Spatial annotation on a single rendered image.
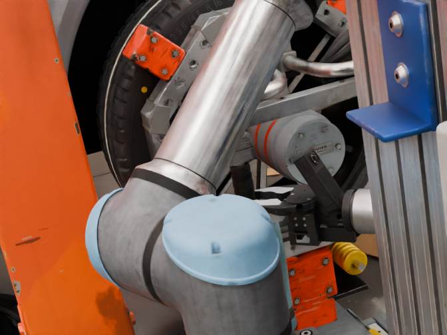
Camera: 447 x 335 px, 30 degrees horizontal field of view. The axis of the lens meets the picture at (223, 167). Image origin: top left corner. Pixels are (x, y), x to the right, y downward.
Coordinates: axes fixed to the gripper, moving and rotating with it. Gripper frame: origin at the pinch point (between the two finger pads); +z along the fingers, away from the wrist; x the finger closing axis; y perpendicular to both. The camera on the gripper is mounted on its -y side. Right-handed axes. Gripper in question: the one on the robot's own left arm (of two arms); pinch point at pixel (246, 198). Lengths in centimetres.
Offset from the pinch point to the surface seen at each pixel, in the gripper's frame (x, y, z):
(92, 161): 226, 83, 209
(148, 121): 7.8, -12.3, 22.0
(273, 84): 8.7, -18.0, -4.8
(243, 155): -0.7, -8.5, -1.3
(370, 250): 135, 82, 26
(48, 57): -26.3, -34.2, 13.6
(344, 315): 58, 61, 8
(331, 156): 18.5, -0.4, -9.9
